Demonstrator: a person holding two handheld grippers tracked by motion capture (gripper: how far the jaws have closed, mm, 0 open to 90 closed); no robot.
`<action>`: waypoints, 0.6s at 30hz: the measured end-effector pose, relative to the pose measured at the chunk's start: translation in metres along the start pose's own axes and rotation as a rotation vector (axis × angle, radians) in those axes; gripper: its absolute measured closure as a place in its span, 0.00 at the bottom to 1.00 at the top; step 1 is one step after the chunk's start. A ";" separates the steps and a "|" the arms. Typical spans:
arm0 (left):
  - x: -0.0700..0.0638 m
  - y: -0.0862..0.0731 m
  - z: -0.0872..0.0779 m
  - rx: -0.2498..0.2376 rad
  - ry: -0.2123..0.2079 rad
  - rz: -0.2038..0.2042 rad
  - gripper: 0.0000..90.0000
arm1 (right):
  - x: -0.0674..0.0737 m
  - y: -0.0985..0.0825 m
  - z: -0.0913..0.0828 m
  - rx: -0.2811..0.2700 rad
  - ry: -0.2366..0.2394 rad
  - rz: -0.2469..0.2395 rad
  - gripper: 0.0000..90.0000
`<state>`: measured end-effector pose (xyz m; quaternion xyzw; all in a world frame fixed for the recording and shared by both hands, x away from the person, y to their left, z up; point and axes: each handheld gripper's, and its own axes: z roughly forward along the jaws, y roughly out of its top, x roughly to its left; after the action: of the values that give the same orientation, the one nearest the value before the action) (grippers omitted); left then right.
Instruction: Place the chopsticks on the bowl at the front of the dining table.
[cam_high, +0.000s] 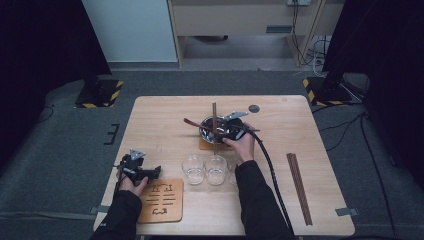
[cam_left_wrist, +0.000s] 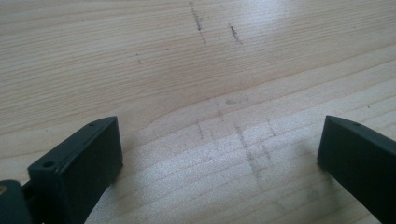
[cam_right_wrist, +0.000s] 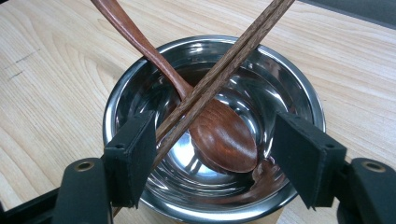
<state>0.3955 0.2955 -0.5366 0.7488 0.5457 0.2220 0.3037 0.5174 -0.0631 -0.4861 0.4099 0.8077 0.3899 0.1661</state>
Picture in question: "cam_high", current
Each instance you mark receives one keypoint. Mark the grey tape strip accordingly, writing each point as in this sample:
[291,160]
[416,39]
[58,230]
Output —
[100,209]
[346,211]

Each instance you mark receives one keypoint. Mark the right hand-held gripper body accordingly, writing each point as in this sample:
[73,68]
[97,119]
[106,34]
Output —
[233,130]

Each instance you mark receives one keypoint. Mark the dark round table grommet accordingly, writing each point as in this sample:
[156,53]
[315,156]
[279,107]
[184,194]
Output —
[254,108]

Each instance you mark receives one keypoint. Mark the steel bowl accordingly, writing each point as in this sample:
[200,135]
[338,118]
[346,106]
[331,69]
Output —
[206,135]

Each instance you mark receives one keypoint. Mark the person's right hand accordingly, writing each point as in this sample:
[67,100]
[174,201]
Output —
[245,146]

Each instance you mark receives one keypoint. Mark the white power strip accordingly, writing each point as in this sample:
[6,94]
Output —
[299,2]

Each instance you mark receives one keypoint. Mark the clear drinking glass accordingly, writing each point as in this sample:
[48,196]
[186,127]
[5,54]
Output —
[232,173]
[193,171]
[215,171]

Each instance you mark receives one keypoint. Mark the black stand with striped base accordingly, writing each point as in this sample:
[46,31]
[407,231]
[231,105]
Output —
[100,96]
[328,93]

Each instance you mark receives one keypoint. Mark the red-brown wooden spoon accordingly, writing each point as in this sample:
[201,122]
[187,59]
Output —
[191,122]

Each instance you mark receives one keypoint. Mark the white cabinet panel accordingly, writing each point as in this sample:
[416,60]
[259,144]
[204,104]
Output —
[133,30]

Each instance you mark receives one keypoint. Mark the dark curtain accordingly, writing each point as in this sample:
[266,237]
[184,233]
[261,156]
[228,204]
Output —
[33,50]
[393,50]

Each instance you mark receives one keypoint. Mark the cut-out wooden coaster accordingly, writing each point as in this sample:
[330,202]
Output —
[175,213]
[206,146]

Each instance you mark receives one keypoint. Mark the beige wooden cabinet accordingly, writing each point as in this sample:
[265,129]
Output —
[226,20]

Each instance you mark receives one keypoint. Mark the bundle of wooden chopsticks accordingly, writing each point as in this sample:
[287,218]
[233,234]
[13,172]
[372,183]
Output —
[299,190]

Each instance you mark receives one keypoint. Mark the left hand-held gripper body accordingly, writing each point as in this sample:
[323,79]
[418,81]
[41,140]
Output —
[131,168]

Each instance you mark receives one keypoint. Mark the person's left hand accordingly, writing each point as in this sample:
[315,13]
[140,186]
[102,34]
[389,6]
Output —
[131,188]

